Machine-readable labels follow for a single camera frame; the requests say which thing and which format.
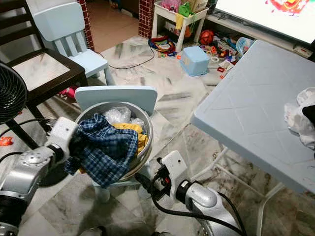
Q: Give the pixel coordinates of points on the blue plaid shirt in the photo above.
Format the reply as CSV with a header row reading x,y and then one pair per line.
x,y
108,152

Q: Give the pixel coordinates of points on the black garment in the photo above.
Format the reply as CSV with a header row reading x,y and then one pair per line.
x,y
310,114

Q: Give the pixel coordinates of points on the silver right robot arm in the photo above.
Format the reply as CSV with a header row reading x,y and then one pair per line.
x,y
206,196

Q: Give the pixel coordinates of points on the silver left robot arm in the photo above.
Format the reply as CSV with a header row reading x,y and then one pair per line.
x,y
29,169

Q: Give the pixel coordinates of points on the metal basin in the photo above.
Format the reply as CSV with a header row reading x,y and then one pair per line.
x,y
145,155

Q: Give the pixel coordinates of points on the yellow cloth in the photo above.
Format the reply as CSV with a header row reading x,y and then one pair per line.
x,y
128,127

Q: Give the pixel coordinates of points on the clear plastic bag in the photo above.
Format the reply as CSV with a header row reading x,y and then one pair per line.
x,y
118,115

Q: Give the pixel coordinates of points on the grey folding table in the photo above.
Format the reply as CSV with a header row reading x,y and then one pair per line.
x,y
251,108

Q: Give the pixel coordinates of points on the light blue plastic box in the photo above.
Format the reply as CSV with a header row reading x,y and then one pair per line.
x,y
194,61

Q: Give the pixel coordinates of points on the pink floor item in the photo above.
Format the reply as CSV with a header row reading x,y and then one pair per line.
x,y
70,93

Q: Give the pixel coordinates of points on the colourful toy hoops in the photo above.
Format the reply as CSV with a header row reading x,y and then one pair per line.
x,y
161,45

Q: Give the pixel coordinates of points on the dark wooden chair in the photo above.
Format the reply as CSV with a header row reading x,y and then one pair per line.
x,y
59,89

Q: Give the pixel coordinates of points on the red ball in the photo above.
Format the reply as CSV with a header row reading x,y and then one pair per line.
x,y
206,37

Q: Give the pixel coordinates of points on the small orange floor item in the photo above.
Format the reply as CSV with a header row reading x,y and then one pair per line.
x,y
6,141

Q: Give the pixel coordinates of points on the white crumpled cloth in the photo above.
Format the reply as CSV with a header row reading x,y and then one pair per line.
x,y
295,123

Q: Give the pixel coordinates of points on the light blue toy basket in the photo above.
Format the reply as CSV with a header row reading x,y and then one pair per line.
x,y
245,45

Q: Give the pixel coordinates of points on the white toy shelf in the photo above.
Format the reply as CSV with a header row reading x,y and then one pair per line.
x,y
167,12

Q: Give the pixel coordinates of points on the black electric fan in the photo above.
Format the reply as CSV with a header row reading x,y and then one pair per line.
x,y
12,93

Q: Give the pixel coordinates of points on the television screen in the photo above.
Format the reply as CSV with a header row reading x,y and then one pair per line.
x,y
261,12

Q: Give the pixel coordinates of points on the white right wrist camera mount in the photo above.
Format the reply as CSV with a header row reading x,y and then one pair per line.
x,y
176,164

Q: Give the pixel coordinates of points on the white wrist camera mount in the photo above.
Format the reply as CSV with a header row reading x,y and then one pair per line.
x,y
63,135
176,164

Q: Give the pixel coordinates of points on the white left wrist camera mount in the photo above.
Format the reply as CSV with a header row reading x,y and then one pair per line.
x,y
63,135

